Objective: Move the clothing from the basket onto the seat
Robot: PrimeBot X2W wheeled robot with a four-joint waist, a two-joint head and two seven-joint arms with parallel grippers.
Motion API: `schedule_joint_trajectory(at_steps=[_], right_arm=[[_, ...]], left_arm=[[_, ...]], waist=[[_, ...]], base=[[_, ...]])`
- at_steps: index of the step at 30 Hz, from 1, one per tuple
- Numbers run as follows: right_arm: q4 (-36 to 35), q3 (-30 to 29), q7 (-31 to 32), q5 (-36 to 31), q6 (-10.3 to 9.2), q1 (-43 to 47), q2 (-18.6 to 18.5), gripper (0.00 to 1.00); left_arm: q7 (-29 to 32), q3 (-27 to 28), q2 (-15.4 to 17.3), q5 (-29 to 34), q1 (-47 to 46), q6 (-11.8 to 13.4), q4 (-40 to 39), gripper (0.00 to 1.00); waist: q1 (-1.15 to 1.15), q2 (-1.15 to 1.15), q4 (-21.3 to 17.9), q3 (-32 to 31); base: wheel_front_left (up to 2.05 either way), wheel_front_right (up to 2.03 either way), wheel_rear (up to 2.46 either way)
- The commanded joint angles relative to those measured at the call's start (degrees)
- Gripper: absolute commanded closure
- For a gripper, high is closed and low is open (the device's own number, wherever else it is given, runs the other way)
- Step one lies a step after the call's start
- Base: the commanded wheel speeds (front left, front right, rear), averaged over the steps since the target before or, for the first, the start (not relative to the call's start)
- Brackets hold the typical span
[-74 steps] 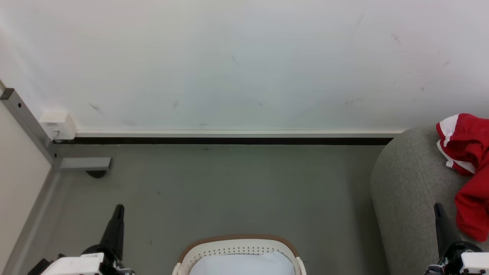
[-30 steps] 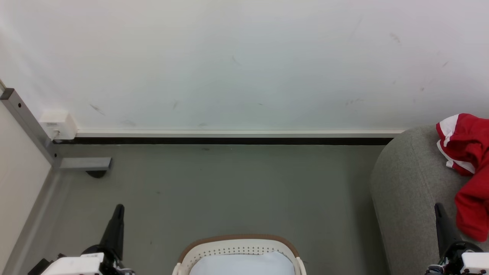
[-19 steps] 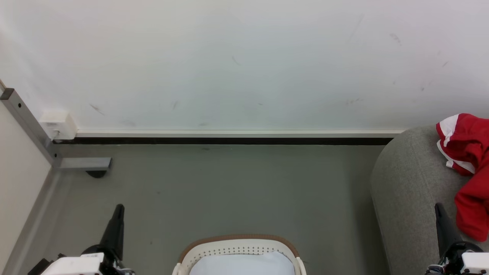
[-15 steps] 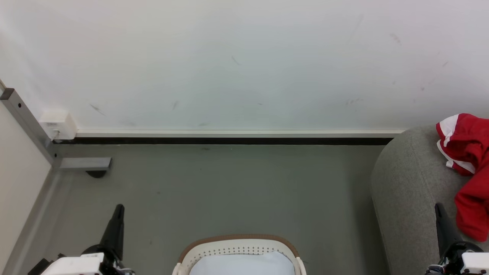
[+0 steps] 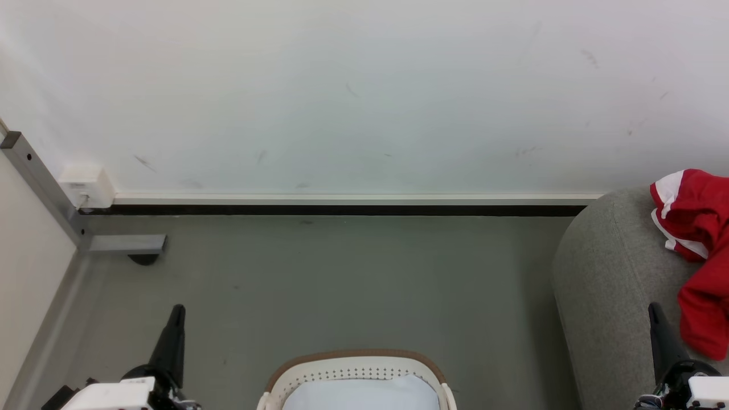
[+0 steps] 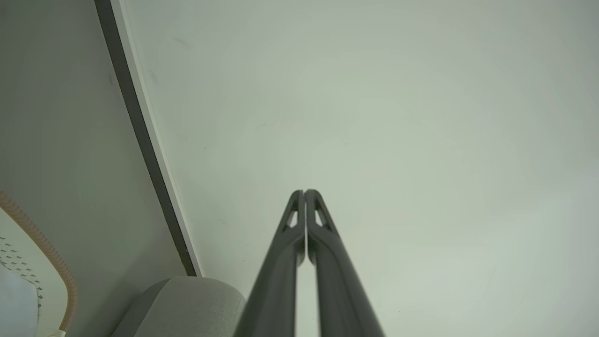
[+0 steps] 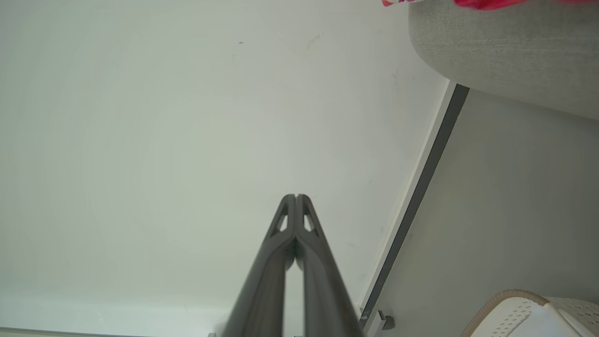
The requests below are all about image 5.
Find grey fabric sofa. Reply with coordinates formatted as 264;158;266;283
552;187;729;410

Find red and white garment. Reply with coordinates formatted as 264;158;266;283
650;169;729;361

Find white plastic laundry basket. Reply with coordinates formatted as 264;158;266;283
256;348;458;410

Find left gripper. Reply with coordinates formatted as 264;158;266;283
60;304;201;410

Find light blue clothing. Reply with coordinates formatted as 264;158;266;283
282;374;441;410

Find white wall power adapter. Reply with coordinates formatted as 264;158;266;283
58;165;116;210

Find grey metal partition stand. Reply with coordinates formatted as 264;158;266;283
0;131;167;255

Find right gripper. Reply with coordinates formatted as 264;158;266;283
634;302;729;410

